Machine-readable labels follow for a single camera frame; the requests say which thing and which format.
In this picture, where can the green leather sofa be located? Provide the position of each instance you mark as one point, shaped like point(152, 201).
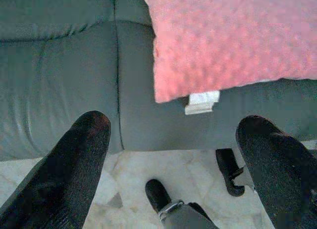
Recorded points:
point(74, 78)

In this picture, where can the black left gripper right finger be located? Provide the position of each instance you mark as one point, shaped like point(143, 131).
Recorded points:
point(282, 177)

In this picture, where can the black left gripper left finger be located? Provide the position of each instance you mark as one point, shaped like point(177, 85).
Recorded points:
point(62, 177)

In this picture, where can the grey black robot right leg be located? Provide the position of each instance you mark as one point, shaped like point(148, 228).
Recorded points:
point(225, 164)

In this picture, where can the pink dotted pillow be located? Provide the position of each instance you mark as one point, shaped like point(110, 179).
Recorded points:
point(227, 41)

